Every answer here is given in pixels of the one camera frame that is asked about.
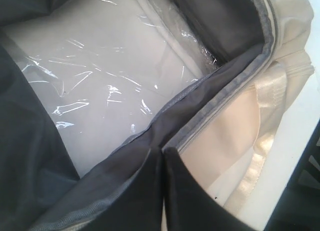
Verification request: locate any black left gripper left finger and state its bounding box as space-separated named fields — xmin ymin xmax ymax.
xmin=32 ymin=148 xmax=166 ymax=231

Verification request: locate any cream fabric duffel bag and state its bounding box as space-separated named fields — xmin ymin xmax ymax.
xmin=0 ymin=0 xmax=314 ymax=231

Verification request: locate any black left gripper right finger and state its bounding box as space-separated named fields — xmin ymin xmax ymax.
xmin=163 ymin=147 xmax=248 ymax=231

